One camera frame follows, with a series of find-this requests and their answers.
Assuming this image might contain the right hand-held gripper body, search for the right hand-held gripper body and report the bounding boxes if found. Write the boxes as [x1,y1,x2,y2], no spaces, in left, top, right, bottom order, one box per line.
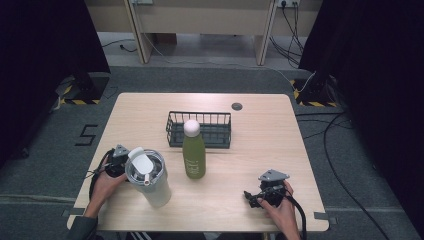
[258,169,290,206]

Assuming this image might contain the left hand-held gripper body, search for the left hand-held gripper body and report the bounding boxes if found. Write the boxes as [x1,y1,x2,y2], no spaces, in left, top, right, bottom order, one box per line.
[104,144,131,178]

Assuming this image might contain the white tumbler with lid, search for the white tumbler with lid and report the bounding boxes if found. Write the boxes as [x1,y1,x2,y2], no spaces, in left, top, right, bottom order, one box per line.
[124,146,173,209]

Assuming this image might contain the green bottle with white cap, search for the green bottle with white cap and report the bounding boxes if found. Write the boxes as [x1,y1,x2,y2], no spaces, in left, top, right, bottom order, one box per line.
[182,119,207,180]

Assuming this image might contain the black wire basket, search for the black wire basket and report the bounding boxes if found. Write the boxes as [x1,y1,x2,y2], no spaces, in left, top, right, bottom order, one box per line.
[165,110,232,150]

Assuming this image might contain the person's right hand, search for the person's right hand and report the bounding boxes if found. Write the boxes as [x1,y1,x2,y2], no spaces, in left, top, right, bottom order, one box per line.
[257,180,298,229]

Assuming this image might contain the person's left hand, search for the person's left hand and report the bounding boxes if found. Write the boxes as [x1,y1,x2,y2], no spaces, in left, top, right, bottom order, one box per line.
[89,156,130,210]

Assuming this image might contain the black floor tape mark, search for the black floor tape mark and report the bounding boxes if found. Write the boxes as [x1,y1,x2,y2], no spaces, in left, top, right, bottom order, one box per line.
[74,123,100,147]

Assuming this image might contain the grey tape strip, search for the grey tape strip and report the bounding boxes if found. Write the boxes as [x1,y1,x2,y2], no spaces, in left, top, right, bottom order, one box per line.
[61,207,86,218]
[313,211,339,225]

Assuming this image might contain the stand base with hazard tape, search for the stand base with hazard tape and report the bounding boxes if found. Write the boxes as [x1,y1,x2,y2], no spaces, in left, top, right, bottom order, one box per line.
[54,71,111,106]
[289,75,340,109]

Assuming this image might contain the dark curtain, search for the dark curtain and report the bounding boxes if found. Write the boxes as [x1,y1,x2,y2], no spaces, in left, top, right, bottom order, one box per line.
[297,0,424,231]
[0,0,111,169]

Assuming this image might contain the beige wooden desk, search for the beige wooden desk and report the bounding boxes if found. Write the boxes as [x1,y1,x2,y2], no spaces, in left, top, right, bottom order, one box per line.
[84,0,323,66]

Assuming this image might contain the left hand-held gripper cable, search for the left hand-held gripper cable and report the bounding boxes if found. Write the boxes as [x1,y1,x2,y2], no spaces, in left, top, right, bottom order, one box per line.
[86,149,115,202]

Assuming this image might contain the hand-held gripper cable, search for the hand-held gripper cable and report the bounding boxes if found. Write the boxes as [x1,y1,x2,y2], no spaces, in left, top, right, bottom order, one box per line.
[283,194,308,240]
[86,149,115,202]

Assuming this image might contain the right hand-held gripper cable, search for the right hand-held gripper cable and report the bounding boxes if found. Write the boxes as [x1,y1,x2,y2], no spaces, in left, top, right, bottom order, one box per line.
[283,194,308,240]

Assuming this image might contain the long black floor cable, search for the long black floor cable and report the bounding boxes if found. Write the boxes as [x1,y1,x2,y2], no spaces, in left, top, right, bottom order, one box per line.
[322,112,392,240]

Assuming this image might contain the thin black floor cables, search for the thin black floor cables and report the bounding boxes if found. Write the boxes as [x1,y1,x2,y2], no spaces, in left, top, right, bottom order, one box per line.
[294,111,355,140]

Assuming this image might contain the short black floor cable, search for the short black floor cable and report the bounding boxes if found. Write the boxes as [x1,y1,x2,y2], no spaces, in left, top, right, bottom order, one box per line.
[100,38,138,54]

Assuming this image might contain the bundle of black cables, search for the bundle of black cables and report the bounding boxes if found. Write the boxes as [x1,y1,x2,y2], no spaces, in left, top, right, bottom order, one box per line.
[268,0,306,68]

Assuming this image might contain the white wall socket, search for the white wall socket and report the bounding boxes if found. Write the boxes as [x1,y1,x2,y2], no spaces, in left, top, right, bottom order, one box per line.
[276,0,301,9]

